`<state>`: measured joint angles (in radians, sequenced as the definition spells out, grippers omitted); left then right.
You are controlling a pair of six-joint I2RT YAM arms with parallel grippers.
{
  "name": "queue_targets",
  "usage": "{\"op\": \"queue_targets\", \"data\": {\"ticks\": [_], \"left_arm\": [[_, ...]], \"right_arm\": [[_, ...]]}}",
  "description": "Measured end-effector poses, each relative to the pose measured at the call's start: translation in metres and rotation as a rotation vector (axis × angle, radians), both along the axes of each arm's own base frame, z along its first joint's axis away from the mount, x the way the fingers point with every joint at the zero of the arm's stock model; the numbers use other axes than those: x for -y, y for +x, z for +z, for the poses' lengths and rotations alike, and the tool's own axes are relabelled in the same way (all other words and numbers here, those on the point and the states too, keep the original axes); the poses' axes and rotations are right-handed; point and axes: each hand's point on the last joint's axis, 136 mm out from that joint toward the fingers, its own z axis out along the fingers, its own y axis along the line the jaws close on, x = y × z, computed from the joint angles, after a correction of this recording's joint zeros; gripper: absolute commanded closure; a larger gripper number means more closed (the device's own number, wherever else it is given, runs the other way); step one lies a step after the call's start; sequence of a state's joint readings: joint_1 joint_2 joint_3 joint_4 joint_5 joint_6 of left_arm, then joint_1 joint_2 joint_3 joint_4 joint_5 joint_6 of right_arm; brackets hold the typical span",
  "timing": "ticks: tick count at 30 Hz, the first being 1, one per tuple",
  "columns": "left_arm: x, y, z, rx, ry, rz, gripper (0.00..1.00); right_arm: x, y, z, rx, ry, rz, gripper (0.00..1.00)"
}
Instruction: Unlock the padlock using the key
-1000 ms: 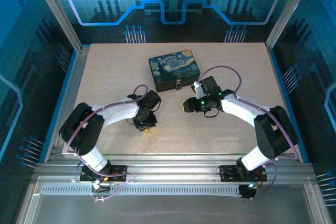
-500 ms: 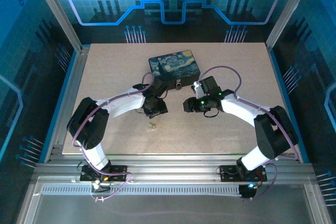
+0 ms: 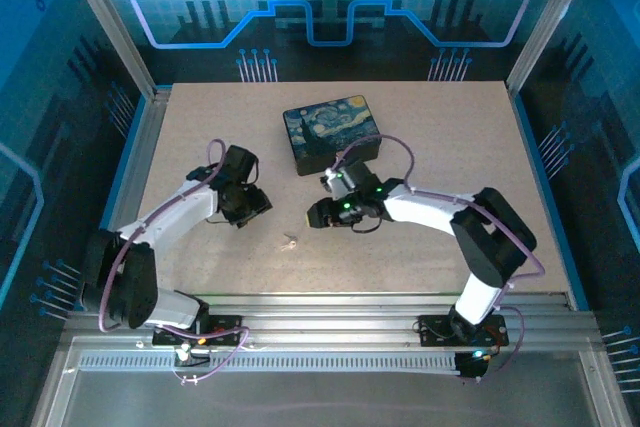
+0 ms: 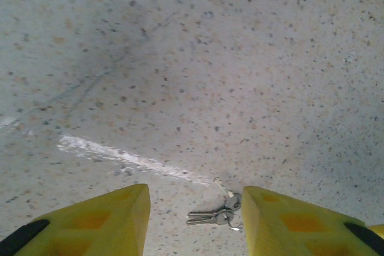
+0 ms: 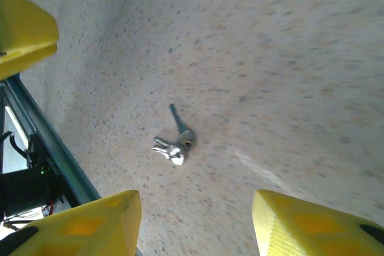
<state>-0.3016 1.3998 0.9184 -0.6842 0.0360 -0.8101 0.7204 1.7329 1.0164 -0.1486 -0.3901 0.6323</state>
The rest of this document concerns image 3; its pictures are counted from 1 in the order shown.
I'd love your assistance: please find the black starry night print box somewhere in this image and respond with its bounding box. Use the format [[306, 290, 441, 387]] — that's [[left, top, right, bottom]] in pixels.
[[282, 93, 385, 178]]

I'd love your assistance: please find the grey metal panel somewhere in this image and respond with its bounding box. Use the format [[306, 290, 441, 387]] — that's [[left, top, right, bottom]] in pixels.
[[29, 336, 631, 427]]

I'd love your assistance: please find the black controller board with LED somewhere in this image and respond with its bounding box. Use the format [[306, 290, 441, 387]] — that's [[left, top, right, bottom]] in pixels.
[[455, 349, 496, 383]]

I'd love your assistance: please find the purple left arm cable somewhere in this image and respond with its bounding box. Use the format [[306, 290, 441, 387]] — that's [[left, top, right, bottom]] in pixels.
[[97, 138, 251, 386]]

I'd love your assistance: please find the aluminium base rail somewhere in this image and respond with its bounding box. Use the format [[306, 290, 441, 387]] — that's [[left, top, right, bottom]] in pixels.
[[62, 291, 604, 373]]

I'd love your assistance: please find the aluminium side rail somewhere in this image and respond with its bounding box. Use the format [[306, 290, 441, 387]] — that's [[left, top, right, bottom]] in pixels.
[[107, 86, 174, 233]]

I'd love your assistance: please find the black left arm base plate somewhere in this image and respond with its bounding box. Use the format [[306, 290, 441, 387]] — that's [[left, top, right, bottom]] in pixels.
[[152, 314, 244, 348]]

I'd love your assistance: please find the slotted grey cable duct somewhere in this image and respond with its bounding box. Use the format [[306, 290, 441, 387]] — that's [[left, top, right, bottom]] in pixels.
[[79, 352, 464, 374]]

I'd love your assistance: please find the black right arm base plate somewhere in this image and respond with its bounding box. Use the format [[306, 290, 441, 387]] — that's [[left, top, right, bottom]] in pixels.
[[418, 314, 510, 348]]

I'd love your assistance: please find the white cable connector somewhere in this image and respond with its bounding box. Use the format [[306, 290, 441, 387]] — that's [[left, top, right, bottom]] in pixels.
[[173, 341, 211, 368]]

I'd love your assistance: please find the aluminium frame post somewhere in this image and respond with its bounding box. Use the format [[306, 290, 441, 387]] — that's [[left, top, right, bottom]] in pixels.
[[55, 0, 164, 98], [504, 0, 604, 93]]

